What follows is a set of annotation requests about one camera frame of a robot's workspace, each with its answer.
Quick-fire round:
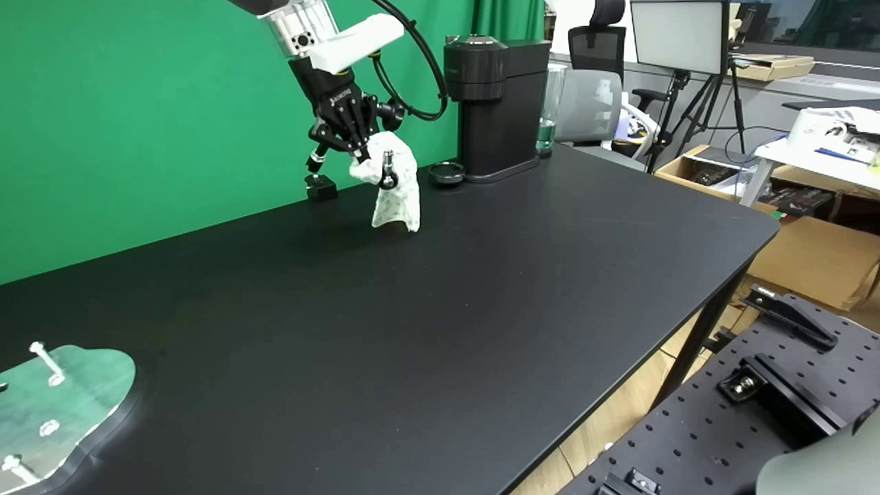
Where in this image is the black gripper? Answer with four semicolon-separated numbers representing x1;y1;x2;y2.
289;58;405;191

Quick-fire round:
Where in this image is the white cloth with green print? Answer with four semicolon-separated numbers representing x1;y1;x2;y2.
346;129;424;237

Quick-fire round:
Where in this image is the black coffee machine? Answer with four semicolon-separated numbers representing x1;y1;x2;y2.
443;33;552;180

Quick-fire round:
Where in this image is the green drink can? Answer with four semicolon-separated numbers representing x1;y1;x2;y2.
533;114;559;160

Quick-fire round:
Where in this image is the green curtain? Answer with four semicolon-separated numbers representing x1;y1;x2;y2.
469;0;549;47

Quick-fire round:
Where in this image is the green backdrop screen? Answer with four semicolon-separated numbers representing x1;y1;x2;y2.
0;0;479;285

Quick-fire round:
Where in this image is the grey office chair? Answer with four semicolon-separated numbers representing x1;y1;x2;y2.
546;62;643;149

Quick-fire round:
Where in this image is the black chair with headrest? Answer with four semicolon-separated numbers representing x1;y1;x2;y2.
566;0;634;73

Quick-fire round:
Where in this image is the white light panel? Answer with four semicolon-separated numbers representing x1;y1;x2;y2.
630;0;732;77

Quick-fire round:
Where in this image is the open wooden crate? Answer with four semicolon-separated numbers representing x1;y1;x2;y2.
655;140;766;206

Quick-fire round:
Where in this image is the black tripod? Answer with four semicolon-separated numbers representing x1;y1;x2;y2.
643;65;751;175

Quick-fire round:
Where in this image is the long white screw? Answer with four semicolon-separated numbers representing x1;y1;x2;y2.
25;338;68;388
0;450;40;490

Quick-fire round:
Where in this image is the black table leg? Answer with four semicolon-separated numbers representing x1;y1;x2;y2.
655;272;744;406

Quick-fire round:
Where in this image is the flat cardboard box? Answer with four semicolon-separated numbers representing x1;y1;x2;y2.
732;52;817;84

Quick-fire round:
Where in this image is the black perforated breadboard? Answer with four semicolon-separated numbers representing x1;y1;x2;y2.
559;289;880;495

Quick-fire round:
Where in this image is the white side table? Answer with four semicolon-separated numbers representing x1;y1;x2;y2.
751;105;880;199

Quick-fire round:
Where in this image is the large cardboard box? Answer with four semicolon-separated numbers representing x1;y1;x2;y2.
744;213;880;314

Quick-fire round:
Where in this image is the stack of papers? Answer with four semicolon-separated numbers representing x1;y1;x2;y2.
787;105;880;153

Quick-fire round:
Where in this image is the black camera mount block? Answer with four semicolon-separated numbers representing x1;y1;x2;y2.
715;351;849;437

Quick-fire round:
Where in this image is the black clamp bracket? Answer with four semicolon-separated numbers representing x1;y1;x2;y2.
744;282;841;351

